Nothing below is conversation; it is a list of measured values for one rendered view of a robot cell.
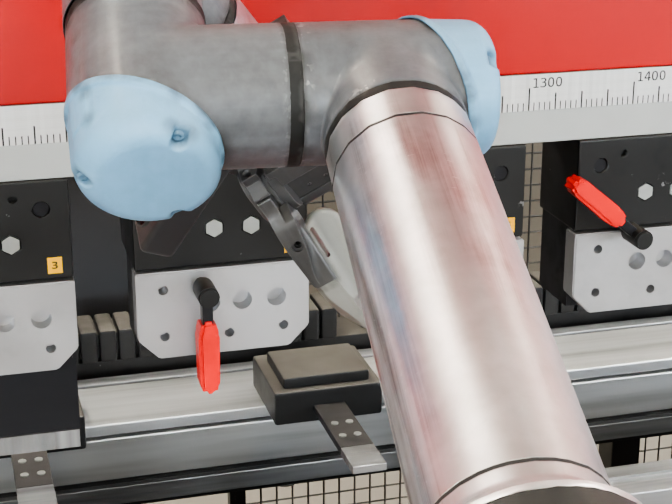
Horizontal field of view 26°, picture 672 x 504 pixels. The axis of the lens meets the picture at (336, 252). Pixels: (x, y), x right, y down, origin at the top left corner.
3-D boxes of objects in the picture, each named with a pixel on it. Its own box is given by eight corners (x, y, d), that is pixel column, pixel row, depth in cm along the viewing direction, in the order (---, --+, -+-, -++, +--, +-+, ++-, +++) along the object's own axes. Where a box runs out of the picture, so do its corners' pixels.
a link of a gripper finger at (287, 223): (335, 285, 93) (263, 169, 91) (314, 296, 93) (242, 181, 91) (338, 263, 97) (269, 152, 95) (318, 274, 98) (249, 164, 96)
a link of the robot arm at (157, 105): (300, 122, 69) (274, -33, 76) (60, 131, 68) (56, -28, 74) (289, 226, 76) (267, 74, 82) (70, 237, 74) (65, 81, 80)
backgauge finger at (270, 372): (310, 491, 142) (310, 444, 140) (252, 385, 166) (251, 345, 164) (427, 475, 145) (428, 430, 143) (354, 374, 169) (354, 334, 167)
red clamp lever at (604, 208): (584, 176, 126) (657, 238, 130) (565, 164, 129) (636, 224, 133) (571, 193, 126) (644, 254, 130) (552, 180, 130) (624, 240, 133)
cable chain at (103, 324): (23, 372, 166) (20, 339, 164) (19, 352, 171) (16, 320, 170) (337, 338, 175) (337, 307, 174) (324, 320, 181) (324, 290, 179)
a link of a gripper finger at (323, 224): (432, 307, 95) (360, 188, 92) (354, 350, 96) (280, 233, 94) (431, 292, 98) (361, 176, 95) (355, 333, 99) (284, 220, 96)
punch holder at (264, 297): (139, 361, 124) (130, 174, 119) (125, 325, 132) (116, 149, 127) (309, 343, 128) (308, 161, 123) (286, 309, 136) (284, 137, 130)
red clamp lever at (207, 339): (201, 398, 122) (198, 289, 119) (193, 379, 126) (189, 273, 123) (222, 395, 123) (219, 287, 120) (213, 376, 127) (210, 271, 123)
